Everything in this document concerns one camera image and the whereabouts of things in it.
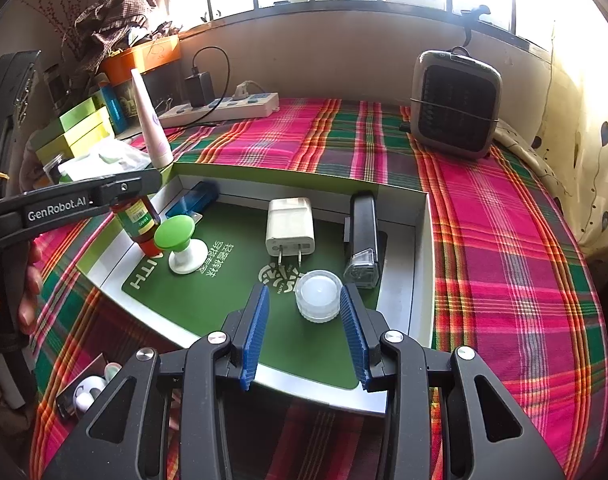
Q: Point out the pink and mint gadget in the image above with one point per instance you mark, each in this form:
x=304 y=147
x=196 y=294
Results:
x=112 y=372

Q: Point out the white power strip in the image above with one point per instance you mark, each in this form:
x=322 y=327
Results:
x=254 y=105

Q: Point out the small grey heater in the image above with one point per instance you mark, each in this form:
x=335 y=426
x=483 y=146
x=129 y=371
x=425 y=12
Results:
x=454 y=105

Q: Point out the pink cosmetic tube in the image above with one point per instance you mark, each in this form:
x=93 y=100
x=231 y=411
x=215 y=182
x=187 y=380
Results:
x=151 y=130

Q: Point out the green cardboard box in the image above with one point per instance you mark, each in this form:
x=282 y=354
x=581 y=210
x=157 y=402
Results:
x=209 y=290

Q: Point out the white wall charger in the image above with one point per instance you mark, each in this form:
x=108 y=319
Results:
x=289 y=225

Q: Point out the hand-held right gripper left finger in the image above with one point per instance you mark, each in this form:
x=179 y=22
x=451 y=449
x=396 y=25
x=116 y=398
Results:
x=254 y=335

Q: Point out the clear plastic round lid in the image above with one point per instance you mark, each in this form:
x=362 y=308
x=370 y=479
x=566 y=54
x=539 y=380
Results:
x=319 y=292

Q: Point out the black hook clip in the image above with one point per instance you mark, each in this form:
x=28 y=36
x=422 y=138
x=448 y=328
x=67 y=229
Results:
x=476 y=12

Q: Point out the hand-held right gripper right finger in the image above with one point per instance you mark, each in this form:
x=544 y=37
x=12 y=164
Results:
x=355 y=335

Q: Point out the dark storage box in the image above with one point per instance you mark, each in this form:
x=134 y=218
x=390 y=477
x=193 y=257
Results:
x=159 y=85

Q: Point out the person's left hand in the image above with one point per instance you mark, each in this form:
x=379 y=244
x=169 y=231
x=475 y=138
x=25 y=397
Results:
x=31 y=280

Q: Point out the black binder clip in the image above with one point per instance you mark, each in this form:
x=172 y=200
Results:
x=166 y=106

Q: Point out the brown checked cloth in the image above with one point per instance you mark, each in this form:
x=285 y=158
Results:
x=119 y=15

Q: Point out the blue translucent plastic case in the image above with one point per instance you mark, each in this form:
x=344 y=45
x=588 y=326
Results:
x=194 y=197

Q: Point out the plaid pink green blanket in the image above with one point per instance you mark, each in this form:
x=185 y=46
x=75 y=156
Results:
x=484 y=260

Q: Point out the small black case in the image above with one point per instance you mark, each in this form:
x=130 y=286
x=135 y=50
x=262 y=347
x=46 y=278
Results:
x=66 y=400

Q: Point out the white plug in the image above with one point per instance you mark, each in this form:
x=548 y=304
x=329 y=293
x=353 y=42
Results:
x=241 y=92

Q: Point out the orange storage box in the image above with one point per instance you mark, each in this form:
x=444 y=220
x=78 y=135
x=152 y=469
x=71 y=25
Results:
x=144 y=57

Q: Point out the lime green box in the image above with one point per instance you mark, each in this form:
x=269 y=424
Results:
x=74 y=147
x=79 y=112

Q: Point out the black rectangular device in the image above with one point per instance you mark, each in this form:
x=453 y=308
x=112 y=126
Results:
x=364 y=225

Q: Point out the white round gadget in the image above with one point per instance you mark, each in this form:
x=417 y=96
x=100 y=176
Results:
x=89 y=392

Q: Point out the white tissue pack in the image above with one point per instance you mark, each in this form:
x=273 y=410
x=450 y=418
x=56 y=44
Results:
x=104 y=160

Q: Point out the heart print cream cloth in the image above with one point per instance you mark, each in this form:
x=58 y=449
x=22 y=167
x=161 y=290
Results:
x=599 y=170

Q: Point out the brown bottle green label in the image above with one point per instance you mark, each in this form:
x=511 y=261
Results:
x=136 y=225

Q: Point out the green cap white knob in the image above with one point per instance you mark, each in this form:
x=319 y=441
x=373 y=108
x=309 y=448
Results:
x=176 y=232

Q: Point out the black power adapter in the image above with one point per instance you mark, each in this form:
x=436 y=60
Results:
x=200 y=90

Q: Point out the blue canister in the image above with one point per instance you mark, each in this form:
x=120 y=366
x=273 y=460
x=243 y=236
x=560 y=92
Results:
x=115 y=110

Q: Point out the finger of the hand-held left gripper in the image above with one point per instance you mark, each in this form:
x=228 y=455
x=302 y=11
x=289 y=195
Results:
x=134 y=185

